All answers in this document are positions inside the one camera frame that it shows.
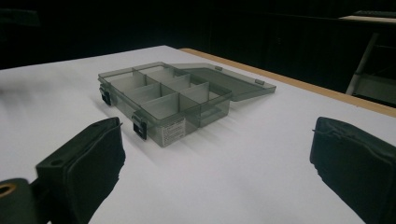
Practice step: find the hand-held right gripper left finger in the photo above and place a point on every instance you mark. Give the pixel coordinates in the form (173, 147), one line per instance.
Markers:
(84, 168)

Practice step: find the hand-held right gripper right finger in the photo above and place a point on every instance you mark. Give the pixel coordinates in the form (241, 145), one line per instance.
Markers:
(358, 168)

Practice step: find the clear grey plastic organizer box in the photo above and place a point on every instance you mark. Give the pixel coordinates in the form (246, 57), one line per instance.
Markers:
(174, 99)

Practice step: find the light desk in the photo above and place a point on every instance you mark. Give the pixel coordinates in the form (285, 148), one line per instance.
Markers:
(370, 19)

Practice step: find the dark keyboard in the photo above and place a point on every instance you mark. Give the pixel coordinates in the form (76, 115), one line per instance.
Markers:
(375, 13)

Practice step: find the metal table frame background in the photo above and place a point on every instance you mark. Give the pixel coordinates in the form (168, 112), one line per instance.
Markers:
(362, 67)

